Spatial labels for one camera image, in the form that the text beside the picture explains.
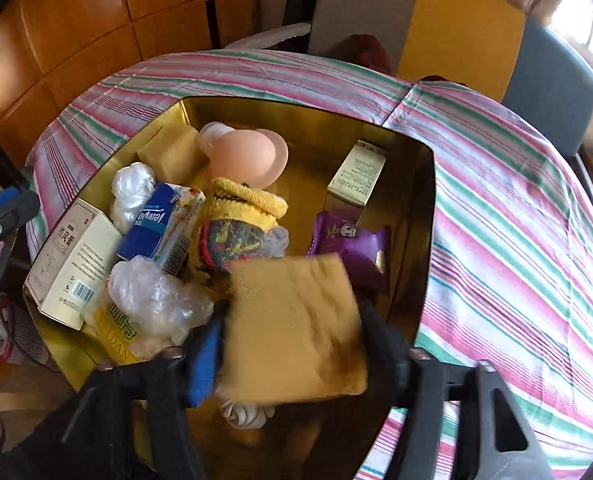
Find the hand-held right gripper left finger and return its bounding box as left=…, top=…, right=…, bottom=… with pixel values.
left=31, top=312, right=230, bottom=480

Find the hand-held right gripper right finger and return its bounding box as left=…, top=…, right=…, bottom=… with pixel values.
left=359, top=299, right=554, bottom=480

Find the white plastic bag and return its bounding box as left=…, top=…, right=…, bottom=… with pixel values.
left=219, top=397, right=277, bottom=430

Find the clear plastic bag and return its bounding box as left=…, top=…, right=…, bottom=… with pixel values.
left=109, top=161, right=157, bottom=233
left=107, top=256, right=214, bottom=348

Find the large white carton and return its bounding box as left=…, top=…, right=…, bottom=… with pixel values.
left=24, top=197, right=124, bottom=331

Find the yellow sponge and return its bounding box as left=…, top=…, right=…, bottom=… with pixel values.
left=136, top=122, right=202, bottom=186
left=224, top=254, right=369, bottom=406

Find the yellow snack packet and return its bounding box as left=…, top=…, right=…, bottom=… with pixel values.
left=84, top=305, right=177, bottom=366

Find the purple snack packet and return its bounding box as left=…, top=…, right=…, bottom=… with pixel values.
left=306, top=210, right=392, bottom=293

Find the blue tissue packet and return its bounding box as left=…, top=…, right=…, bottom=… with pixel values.
left=116, top=182, right=207, bottom=276

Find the yellow knitted sock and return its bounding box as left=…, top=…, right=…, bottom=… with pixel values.
left=189, top=177, right=291, bottom=281

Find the small green yellow box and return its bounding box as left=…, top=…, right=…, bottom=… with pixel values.
left=326, top=140, right=387, bottom=210

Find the peach plastic bottle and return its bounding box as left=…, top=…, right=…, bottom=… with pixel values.
left=199, top=122, right=290, bottom=191

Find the gold metal tin box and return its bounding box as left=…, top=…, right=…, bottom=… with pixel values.
left=22, top=94, right=437, bottom=480

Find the black mesh basket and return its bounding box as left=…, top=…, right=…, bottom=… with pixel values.
left=0, top=305, right=52, bottom=366

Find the striped tablecloth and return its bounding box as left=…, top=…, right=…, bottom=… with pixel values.
left=26, top=49, right=593, bottom=480

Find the wooden wardrobe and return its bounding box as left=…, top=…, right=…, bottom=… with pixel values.
left=0, top=0, right=260, bottom=171

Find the grey yellow blue sofa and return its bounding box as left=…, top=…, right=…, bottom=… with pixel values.
left=224, top=0, right=593, bottom=161

